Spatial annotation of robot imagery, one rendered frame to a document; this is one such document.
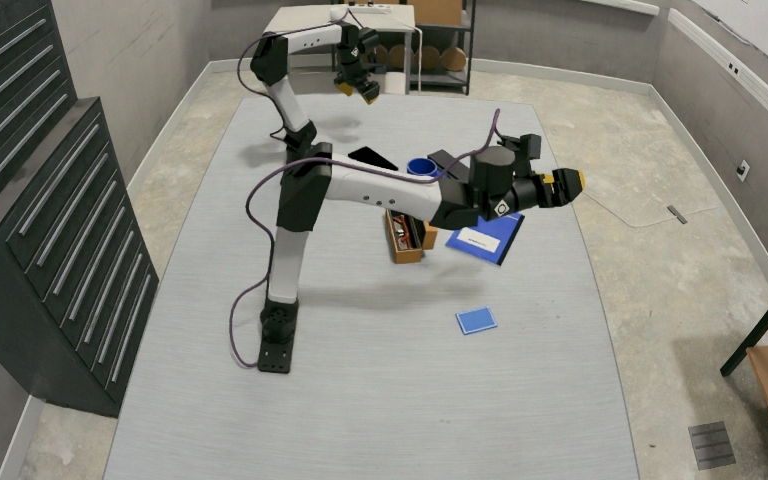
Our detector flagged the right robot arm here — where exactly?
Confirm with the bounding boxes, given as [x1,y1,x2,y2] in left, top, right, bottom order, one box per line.
[257,133,542,374]

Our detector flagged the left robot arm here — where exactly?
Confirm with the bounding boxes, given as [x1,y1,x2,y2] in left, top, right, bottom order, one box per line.
[250,21,387,165]

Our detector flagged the blue mug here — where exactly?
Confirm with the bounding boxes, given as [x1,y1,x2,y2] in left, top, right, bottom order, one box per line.
[406,157,441,177]

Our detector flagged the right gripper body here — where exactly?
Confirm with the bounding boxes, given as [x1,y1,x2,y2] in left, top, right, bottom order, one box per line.
[511,168,583,213]

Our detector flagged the red-brown glasses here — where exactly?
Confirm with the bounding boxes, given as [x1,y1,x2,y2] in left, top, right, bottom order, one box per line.
[393,215,413,250]

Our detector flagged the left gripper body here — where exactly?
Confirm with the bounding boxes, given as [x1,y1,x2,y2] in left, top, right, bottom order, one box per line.
[333,58,380,102]

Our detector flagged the blue notebook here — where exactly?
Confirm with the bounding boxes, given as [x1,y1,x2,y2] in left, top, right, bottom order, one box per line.
[445,213,525,268]

